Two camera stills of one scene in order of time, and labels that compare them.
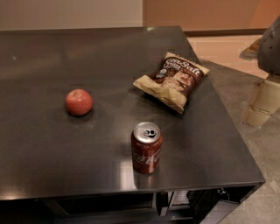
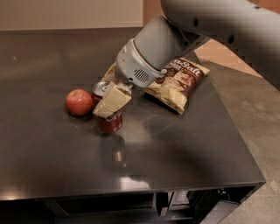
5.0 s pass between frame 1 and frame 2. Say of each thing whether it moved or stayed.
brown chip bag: stayed
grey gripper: moved
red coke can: moved
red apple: stayed
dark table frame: stayed
